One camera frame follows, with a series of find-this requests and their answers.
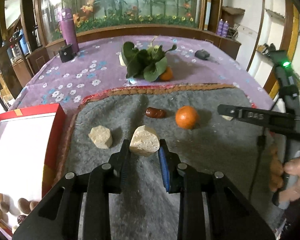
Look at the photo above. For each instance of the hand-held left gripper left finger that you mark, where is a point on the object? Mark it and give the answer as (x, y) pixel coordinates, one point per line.
(123, 165)

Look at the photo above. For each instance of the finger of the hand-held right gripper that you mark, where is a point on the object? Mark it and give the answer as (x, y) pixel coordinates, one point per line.
(250, 116)

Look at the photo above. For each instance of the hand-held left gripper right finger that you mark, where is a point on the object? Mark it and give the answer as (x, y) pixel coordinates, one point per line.
(165, 172)

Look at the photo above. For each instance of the small beige crumbly chunk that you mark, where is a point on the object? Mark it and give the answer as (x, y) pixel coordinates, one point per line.
(227, 118)

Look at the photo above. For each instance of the large beige crumbly chunk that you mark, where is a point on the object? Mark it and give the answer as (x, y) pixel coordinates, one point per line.
(143, 141)

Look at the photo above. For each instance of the red cardboard box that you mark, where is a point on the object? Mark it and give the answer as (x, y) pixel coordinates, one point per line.
(20, 150)

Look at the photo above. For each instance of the dark shoes on shelf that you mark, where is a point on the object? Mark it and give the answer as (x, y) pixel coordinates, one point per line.
(266, 48)

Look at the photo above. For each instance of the grey felt mat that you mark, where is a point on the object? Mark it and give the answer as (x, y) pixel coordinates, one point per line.
(215, 155)

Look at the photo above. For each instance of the orange mandarin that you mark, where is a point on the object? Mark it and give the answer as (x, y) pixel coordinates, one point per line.
(187, 117)
(167, 75)

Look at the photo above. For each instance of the dark red date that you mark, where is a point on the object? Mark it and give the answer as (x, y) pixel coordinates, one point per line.
(155, 112)

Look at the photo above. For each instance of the dark grey computer mouse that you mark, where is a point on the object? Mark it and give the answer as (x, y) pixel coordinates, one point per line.
(202, 54)

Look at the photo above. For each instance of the purple spray can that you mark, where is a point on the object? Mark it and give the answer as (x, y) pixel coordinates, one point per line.
(219, 27)
(225, 28)

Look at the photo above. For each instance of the purple floral blanket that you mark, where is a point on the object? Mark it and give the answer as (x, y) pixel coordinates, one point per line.
(90, 67)

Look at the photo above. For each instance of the leafy green vegetable bunch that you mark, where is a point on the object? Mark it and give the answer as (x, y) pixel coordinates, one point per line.
(147, 62)

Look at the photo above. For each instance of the small black box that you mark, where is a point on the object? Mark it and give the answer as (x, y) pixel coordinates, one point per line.
(65, 53)

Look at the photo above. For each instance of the pile of nuts and dates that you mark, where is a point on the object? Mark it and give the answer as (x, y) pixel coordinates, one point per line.
(5, 206)

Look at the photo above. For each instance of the purple water bottle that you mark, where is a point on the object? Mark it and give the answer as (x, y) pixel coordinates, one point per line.
(69, 30)

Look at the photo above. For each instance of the glass fish tank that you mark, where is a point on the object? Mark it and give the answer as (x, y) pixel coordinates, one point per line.
(130, 0)

